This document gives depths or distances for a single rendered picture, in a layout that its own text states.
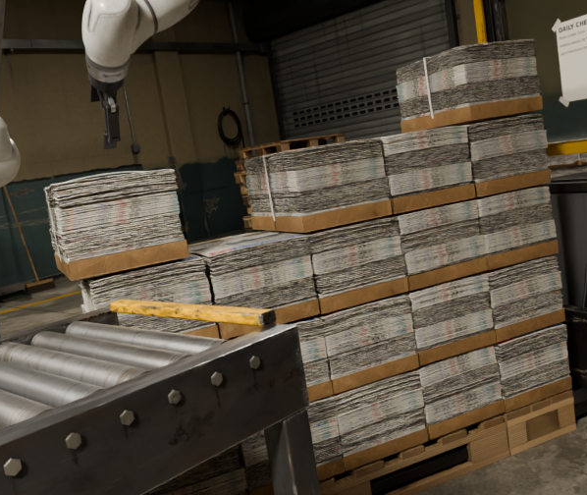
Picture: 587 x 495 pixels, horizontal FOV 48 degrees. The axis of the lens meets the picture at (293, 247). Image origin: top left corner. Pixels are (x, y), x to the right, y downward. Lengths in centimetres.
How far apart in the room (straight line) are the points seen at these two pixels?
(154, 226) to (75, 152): 743
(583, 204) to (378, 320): 113
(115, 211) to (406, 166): 84
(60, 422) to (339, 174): 125
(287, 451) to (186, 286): 80
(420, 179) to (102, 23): 102
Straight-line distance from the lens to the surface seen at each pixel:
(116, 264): 163
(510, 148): 218
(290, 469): 98
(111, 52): 140
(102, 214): 163
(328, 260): 183
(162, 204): 165
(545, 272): 229
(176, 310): 113
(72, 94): 919
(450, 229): 204
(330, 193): 182
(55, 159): 893
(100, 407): 77
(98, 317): 133
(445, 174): 202
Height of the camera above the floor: 103
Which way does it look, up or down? 7 degrees down
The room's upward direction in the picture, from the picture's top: 9 degrees counter-clockwise
